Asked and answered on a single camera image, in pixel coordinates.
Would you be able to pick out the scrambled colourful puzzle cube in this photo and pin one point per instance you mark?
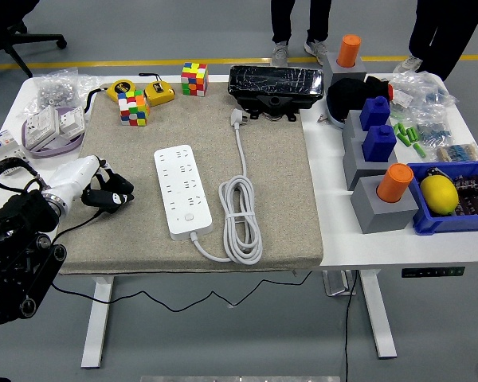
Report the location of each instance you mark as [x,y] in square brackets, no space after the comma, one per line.
[194,79]

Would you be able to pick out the round yellow tape measure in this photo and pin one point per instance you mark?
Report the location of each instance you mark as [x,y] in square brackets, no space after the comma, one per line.
[121,89]

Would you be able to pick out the yellow tape measure black label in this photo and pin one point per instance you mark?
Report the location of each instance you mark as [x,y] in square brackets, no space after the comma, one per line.
[158,93]

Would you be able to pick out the black clip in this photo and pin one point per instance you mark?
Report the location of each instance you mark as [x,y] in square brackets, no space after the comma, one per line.
[434,173]

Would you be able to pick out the clear bag metal screws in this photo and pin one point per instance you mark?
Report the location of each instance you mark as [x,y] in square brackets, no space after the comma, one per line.
[56,91]

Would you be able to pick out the metal box under table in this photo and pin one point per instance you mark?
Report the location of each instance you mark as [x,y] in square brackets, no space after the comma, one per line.
[336,283]

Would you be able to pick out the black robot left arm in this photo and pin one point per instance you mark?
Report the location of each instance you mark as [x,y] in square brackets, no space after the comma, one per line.
[16,262]

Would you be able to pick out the white circuit breaker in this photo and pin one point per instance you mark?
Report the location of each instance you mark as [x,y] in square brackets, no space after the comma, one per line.
[0,147]

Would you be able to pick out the blue block peg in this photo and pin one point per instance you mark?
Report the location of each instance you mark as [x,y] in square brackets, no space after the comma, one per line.
[374,113]
[378,145]

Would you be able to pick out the black office chair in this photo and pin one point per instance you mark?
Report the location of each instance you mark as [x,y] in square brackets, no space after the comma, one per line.
[44,39]

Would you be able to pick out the grey square holder block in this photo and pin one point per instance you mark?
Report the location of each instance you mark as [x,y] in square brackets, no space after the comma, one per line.
[336,73]
[350,127]
[356,167]
[378,217]

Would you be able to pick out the puzzle cube with white face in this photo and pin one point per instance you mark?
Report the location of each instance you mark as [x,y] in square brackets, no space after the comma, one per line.
[133,109]

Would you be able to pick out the dark brown component packs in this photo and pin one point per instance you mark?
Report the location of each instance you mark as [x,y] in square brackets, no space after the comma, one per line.
[476,197]

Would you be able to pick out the small metal clip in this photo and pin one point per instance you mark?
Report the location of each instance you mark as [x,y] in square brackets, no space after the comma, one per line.
[322,118]

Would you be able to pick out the person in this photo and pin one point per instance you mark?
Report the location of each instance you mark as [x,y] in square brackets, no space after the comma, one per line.
[283,20]
[442,32]

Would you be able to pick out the yellow lemon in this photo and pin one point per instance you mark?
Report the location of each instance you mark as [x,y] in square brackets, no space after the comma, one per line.
[439,195]

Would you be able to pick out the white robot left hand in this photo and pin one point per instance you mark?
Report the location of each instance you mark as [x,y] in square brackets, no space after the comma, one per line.
[73,177]

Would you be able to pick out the black cloth cap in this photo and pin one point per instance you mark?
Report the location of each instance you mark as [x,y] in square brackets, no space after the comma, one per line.
[350,95]

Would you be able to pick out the clear bag blue components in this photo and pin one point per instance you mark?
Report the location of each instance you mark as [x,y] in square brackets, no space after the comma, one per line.
[432,131]
[422,91]

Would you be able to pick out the black film-wrapped device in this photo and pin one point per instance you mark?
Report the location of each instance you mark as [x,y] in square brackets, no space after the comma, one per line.
[275,81]

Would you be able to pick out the orange cylinder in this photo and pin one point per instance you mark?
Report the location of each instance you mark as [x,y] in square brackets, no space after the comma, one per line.
[349,49]
[394,183]

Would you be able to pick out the grey-brown mat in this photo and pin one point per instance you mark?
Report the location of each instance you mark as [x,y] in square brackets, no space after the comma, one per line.
[279,179]

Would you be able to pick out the white power strip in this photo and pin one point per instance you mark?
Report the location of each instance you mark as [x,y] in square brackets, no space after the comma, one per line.
[183,191]

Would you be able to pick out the black table control panel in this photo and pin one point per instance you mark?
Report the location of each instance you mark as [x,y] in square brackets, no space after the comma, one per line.
[432,272]

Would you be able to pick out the blue plastic bin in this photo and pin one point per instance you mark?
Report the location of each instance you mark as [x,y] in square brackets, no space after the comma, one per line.
[442,224]

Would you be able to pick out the purple band tray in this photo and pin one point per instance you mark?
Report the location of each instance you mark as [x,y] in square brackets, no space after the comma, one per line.
[52,152]

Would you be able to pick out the white socket panel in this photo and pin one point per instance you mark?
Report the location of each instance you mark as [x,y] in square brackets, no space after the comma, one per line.
[71,119]
[41,127]

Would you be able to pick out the clear bag beige resistors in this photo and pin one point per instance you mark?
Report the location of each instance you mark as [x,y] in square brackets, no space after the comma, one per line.
[458,152]

